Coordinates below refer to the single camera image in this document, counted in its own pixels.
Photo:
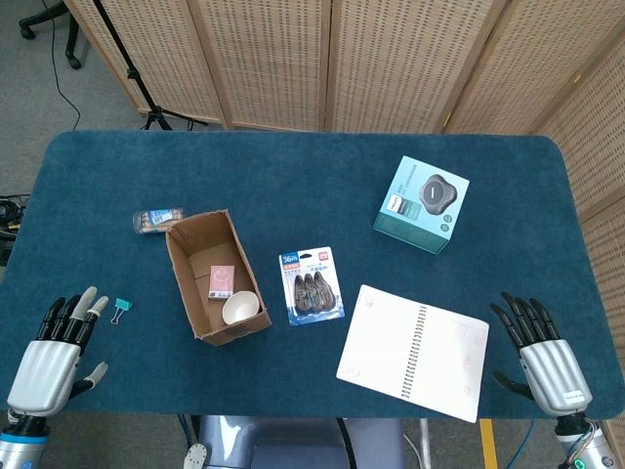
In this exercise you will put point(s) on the grey robot torso base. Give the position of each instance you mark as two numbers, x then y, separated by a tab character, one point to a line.
298	442

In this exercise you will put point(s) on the black office chair base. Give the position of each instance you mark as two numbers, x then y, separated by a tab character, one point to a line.
54	29

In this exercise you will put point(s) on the woven folding screen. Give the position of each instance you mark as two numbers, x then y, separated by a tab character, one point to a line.
390	63

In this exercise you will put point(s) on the teal speaker product box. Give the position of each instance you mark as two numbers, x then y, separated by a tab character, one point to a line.
421	205

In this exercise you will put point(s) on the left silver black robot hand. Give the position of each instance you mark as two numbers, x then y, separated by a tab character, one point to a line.
46	366

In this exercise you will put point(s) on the pink card pack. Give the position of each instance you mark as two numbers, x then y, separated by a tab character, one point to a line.
220	282

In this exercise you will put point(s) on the correction tape blister pack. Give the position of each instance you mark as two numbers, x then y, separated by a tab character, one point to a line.
310	285

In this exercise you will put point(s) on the white paper cup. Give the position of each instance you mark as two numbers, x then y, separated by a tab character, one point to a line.
239	307

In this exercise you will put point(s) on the open brown cardboard box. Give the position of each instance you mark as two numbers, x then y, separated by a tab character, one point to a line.
195	293

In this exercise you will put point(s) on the black tripod stand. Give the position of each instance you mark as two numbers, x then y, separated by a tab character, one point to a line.
141	83

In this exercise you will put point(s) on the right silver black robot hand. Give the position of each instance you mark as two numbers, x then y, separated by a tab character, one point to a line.
552	371

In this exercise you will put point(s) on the open white spiral notebook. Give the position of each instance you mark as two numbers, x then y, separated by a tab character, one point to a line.
415	352

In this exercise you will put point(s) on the blue felt table mat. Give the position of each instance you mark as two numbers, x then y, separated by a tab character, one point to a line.
312	195

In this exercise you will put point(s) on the teal binder clip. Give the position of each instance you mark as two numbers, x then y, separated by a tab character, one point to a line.
121	307

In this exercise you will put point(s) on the clear plastic tube with sticks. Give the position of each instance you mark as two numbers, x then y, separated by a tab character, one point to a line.
157	220

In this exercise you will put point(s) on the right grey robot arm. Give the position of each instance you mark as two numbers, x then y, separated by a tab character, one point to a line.
583	442

